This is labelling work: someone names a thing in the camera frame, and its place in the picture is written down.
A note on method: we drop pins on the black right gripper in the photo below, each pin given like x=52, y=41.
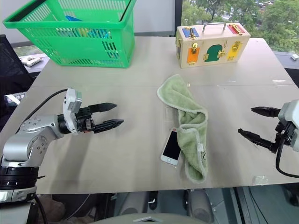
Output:
x=286, y=134

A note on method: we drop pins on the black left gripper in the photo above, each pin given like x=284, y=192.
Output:
x=81, y=121

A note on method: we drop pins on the white smartphone black screen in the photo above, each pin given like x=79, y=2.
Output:
x=171, y=147

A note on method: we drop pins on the green terry towel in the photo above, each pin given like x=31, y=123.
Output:
x=187, y=109

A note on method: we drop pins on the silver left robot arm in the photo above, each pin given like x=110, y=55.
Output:
x=28, y=137

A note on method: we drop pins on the small white box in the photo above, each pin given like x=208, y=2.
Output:
x=294, y=57

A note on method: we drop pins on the green plastic shopping basket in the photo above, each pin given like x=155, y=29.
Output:
x=70, y=46

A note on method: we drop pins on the blue yellow packet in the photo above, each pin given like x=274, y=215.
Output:
x=93, y=33

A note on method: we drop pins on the wooden lock box toy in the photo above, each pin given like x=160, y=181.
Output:
x=210, y=50

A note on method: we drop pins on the dark rounded shape under table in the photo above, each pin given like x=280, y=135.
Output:
x=201, y=205

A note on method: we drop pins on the blue flat packet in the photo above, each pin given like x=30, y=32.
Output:
x=73, y=18

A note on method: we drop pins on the black mesh office chair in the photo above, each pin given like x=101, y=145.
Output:
x=11, y=70

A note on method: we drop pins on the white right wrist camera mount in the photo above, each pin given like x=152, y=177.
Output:
x=288, y=112

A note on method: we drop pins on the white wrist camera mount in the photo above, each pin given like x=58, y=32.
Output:
x=71, y=105
x=288, y=112

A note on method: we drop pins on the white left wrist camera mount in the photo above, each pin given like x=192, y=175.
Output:
x=71, y=105

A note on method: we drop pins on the black window frame post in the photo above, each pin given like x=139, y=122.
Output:
x=178, y=16

